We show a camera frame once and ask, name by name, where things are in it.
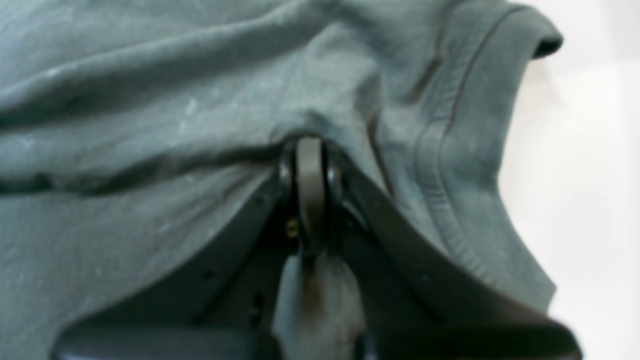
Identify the dark grey t-shirt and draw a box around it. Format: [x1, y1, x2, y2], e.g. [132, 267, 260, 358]
[1, 0, 563, 360]

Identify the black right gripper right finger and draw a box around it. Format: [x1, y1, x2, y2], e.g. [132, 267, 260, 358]
[325, 145, 583, 360]

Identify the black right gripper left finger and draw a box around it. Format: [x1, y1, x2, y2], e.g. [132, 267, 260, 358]
[52, 139, 326, 360]

